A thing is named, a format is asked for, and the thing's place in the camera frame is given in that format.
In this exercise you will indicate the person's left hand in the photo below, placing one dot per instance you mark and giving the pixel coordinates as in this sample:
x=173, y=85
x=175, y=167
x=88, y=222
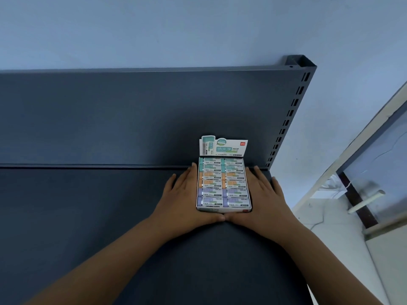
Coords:
x=181, y=209

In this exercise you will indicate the person's right hand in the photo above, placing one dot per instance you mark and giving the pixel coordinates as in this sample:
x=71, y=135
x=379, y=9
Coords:
x=270, y=209

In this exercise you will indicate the white box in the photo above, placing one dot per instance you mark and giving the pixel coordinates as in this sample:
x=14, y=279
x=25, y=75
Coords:
x=222, y=147

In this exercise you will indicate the person's right forearm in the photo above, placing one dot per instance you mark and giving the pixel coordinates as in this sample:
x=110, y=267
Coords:
x=334, y=273

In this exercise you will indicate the dark grey shelf back panel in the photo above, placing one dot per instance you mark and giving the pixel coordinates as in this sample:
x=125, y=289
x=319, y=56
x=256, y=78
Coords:
x=95, y=123

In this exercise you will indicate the white door frame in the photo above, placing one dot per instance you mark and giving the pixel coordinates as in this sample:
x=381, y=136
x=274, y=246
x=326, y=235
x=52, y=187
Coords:
x=356, y=149

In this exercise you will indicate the glass door with dark frame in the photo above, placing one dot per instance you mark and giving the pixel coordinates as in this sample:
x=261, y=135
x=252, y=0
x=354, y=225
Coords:
x=381, y=165

